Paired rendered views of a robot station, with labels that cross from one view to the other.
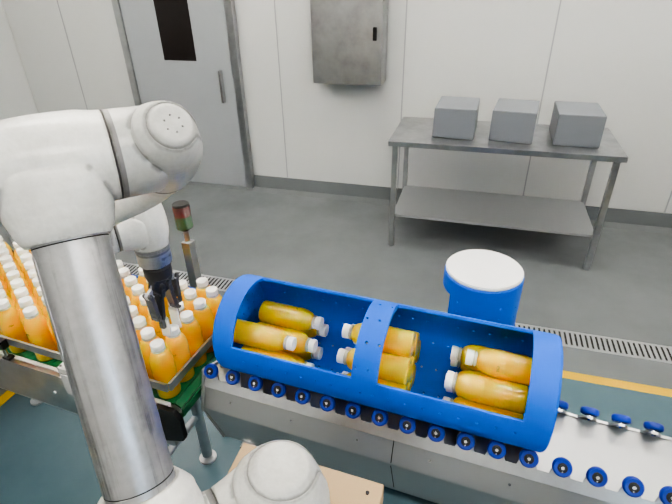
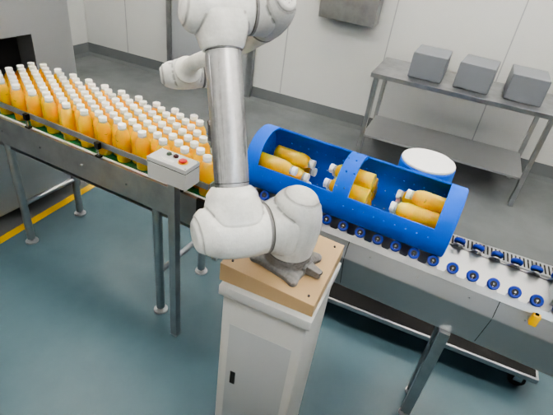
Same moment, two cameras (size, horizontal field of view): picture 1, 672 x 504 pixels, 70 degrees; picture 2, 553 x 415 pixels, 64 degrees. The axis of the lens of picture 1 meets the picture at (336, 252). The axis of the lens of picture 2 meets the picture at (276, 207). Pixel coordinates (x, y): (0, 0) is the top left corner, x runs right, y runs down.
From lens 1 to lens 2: 64 cm
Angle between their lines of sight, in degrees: 4
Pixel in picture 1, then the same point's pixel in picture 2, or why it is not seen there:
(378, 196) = (351, 121)
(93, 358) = (228, 109)
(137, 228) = not seen: hidden behind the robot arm
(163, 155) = (280, 13)
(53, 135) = not seen: outside the picture
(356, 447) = not seen: hidden behind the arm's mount
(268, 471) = (296, 193)
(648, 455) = (508, 276)
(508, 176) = (462, 123)
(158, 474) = (245, 177)
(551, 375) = (457, 204)
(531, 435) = (437, 239)
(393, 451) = (347, 249)
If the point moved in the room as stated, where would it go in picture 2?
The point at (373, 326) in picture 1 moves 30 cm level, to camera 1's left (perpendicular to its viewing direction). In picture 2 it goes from (351, 163) to (276, 151)
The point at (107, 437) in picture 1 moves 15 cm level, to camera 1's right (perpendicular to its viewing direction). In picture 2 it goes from (227, 150) to (281, 159)
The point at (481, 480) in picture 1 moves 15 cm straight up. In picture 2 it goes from (400, 272) to (411, 244)
